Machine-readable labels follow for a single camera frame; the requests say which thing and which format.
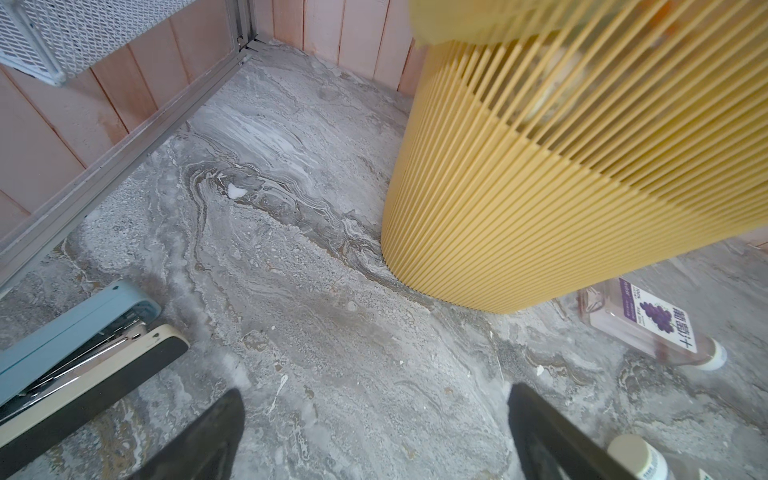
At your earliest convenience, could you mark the yellow ribbed waste bin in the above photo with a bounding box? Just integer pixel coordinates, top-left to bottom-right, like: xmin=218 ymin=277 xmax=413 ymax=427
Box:
xmin=381 ymin=1 xmax=767 ymax=313

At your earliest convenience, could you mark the lime label bottle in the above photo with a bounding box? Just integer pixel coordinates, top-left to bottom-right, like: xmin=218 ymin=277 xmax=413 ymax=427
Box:
xmin=605 ymin=433 xmax=715 ymax=480

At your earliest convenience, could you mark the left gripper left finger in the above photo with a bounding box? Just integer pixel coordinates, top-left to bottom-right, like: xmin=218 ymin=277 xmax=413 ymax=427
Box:
xmin=128 ymin=388 xmax=245 ymax=479

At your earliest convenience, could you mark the white wire mesh shelf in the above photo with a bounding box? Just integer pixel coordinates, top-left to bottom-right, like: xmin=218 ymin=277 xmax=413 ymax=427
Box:
xmin=1 ymin=0 xmax=191 ymax=87

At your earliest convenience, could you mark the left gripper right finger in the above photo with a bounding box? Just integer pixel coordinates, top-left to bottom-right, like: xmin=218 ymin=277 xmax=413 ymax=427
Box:
xmin=508 ymin=383 xmax=634 ymax=480

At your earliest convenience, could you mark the purple grape juice bottle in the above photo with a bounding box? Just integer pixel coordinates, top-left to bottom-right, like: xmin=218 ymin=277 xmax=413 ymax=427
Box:
xmin=578 ymin=278 xmax=728 ymax=371

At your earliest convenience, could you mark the blue white stapler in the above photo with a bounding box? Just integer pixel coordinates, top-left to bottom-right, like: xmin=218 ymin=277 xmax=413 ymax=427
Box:
xmin=1 ymin=281 xmax=189 ymax=479

